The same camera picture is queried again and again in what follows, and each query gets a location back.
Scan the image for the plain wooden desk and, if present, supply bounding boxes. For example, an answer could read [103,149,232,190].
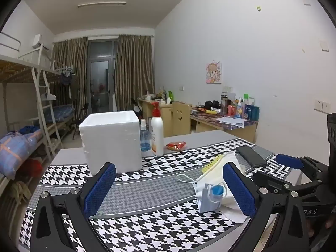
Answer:
[138,97,192,137]

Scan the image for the double white wall socket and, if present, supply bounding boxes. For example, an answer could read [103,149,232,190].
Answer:
[314,100,331,112]

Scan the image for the red snack packet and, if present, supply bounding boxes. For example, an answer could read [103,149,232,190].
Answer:
[165,141,187,151]

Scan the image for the blue spray bottle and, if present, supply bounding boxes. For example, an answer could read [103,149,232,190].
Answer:
[140,119,152,152]

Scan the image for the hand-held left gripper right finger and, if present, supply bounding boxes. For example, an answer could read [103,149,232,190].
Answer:
[223,161,310,252]

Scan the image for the grey blue face mask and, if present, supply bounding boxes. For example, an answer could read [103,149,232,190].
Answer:
[199,183,227,213]

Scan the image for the white metal bunk bed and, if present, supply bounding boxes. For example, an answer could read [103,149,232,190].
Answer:
[0,31,79,197]

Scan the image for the hanging dark clothes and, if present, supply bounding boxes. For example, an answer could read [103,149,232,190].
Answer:
[61,72,79,103]

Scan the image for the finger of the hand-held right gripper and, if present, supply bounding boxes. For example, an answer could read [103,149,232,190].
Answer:
[252,171,300,193]
[276,154,330,187]

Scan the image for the row of toiletry bottles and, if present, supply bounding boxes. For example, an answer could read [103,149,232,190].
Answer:
[221,92,260,121]

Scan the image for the glass balcony door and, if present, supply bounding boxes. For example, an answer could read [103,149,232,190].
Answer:
[87,39,118,112]

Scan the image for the white pump lotion bottle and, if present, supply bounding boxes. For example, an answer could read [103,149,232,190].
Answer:
[150,102,164,157]

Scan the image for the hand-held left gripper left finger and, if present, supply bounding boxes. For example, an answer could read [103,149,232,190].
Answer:
[29,162,117,252]

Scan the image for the wooden desk with printed cover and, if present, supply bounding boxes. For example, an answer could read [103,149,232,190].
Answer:
[190,106,259,143]

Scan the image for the brown curtain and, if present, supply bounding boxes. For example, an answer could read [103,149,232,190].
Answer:
[115,35,155,113]
[52,37,88,116]

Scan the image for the black folding chair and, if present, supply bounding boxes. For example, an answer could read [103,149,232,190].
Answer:
[72,102,90,139]

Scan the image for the red cloth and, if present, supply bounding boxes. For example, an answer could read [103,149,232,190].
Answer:
[21,159,43,179]

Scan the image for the black smartphone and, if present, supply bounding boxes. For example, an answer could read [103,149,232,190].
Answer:
[236,146,268,168]

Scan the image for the ceiling tube light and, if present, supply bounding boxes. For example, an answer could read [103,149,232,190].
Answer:
[78,1,127,8]

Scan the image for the person's right hand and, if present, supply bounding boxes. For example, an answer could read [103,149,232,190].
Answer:
[323,210,336,230]

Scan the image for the cartoon wall poster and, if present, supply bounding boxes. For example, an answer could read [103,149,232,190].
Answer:
[206,61,222,84]

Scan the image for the white bunk ladder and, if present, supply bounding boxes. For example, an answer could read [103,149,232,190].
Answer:
[31,43,63,160]

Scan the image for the houndstooth tablecloth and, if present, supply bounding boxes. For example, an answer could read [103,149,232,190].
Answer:
[17,130,300,252]

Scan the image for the blue checked mattress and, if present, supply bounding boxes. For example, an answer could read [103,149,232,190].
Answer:
[43,104,75,122]

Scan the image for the printed paper sheets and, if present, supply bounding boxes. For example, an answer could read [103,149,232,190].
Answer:
[216,116,247,129]

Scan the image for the white air conditioner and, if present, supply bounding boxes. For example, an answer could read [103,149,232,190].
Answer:
[32,34,50,51]

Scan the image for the wooden chair with smiley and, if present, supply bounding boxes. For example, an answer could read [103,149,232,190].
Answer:
[172,102,192,135]

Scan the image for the white foam box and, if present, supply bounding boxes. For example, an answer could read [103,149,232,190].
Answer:
[79,111,143,175]

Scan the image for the white face mask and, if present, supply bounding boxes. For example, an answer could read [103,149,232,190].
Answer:
[176,151,252,223]

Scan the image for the yellow plastic bag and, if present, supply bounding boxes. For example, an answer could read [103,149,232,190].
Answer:
[201,155,223,174]

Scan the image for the blue checked bedding bundle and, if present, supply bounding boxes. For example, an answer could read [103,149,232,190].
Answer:
[0,129,44,180]

